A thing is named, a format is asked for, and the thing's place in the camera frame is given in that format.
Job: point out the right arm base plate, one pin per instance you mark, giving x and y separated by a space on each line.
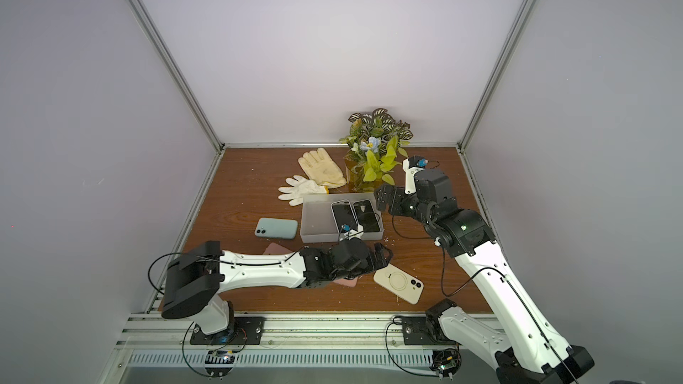
420 330

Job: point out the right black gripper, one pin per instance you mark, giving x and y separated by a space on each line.
394 200

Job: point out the mint green phone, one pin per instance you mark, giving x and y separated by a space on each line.
276 228

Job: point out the grey plastic storage box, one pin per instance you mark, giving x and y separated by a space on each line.
317 222

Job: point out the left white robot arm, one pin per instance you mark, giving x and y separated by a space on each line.
195 280

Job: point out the cream white phone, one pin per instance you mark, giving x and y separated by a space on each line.
398 282

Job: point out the pink phone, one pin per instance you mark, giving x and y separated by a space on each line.
276 249
347 282

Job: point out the aluminium front rail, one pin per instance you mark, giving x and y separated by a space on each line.
278 331

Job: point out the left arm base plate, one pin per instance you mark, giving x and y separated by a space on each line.
235 330

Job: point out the cream rubber glove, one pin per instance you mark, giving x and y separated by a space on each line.
319 167

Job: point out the right connector board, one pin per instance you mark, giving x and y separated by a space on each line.
446 363

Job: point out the artificial plant in vase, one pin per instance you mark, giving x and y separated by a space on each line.
376 142

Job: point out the white cotton glove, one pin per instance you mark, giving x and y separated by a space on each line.
297 187

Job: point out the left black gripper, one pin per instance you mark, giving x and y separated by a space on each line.
380 262

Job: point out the left connector board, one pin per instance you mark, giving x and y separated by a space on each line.
219 363

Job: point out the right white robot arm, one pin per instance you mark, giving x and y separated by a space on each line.
528 349

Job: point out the connector board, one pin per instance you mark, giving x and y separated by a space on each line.
219 363
446 363

